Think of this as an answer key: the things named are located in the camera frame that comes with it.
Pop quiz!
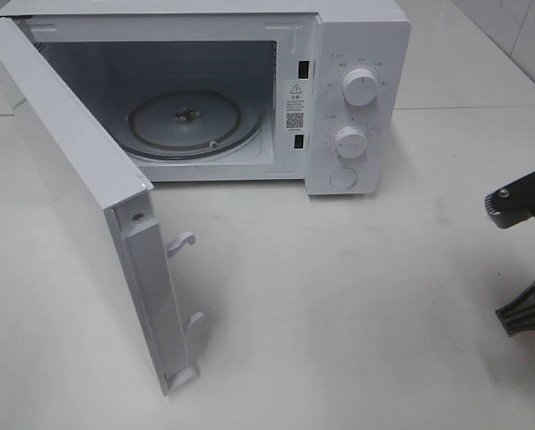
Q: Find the white round knob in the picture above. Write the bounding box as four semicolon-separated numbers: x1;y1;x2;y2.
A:
335;125;368;159
341;65;378;107

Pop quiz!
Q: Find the white microwave door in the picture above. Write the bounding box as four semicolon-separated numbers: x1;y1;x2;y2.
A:
0;18;201;394

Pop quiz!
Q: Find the white microwave oven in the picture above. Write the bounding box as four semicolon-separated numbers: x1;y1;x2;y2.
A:
0;1;411;195

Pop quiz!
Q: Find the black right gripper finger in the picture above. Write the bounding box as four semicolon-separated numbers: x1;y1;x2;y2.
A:
496;280;535;336

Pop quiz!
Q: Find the round white door button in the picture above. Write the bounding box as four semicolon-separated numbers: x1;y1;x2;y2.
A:
329;168;357;190

